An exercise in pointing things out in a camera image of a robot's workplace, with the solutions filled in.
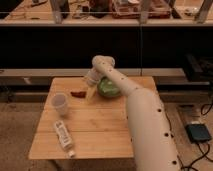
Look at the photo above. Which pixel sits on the wooden table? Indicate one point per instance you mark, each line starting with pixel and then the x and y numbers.
pixel 98 128

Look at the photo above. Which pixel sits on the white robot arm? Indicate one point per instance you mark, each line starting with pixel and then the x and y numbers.
pixel 154 148

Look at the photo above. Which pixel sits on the black foot pedal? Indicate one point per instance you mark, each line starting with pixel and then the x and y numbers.
pixel 198 133

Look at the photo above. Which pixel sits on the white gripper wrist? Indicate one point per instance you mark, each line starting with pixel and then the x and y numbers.
pixel 91 78

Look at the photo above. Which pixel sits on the white plastic bottle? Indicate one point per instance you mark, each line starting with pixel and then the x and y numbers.
pixel 64 138

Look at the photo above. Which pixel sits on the translucent plastic cup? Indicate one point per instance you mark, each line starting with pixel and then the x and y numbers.
pixel 59 102

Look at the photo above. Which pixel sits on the green ceramic bowl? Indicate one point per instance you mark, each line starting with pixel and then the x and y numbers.
pixel 108 89

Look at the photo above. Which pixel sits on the metal shelf rack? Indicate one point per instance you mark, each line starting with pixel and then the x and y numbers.
pixel 109 13

